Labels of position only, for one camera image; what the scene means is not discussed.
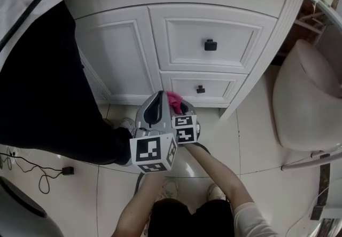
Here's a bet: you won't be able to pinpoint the black strap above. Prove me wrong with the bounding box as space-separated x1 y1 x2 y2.
0 0 73 54

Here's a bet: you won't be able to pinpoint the person's white shoe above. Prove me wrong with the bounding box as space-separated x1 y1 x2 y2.
207 183 227 202
119 117 137 138
159 178 180 200

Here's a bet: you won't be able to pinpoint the person's left forearm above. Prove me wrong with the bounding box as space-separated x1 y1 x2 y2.
111 173 167 237

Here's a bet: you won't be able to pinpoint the large white cabinet drawer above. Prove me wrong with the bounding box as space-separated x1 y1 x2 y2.
147 5 278 74

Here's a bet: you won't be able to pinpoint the person's white sleeve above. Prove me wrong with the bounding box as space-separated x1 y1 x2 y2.
231 201 280 237

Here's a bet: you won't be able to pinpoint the person's black trousers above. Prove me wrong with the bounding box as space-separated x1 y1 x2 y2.
146 197 236 237
0 0 133 166

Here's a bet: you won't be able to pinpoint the white wire rack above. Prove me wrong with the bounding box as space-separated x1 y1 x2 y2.
296 11 325 35

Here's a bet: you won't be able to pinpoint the large black drawer knob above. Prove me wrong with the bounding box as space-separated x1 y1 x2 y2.
204 39 217 52

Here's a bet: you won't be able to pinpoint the person's right forearm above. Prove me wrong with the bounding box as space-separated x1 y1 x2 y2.
185 142 255 221

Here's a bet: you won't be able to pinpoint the small white cabinet drawer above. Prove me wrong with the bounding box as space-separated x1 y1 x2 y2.
159 70 249 105

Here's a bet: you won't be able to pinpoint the white sink cabinet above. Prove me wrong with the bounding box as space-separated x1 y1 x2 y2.
65 0 323 121

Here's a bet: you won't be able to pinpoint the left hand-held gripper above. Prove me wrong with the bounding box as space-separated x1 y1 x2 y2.
129 90 179 175

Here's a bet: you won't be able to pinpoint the pink cloth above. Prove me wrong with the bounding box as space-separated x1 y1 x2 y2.
166 91 185 113

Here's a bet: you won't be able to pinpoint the metal pipe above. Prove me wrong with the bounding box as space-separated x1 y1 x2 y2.
281 150 342 172

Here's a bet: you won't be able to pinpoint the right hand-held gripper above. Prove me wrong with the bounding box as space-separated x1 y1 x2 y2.
170 100 201 145

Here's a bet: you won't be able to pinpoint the white toilet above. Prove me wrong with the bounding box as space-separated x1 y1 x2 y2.
272 39 342 153

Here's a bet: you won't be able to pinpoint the white cabinet door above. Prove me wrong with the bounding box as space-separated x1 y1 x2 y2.
74 5 161 99

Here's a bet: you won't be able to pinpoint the black floor cable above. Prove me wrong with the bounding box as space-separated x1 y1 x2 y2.
0 147 64 194

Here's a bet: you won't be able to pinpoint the person's right white shoe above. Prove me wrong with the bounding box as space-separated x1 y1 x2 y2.
207 183 227 202

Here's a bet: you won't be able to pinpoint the person's left white shoe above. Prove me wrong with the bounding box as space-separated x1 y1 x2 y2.
159 178 180 200

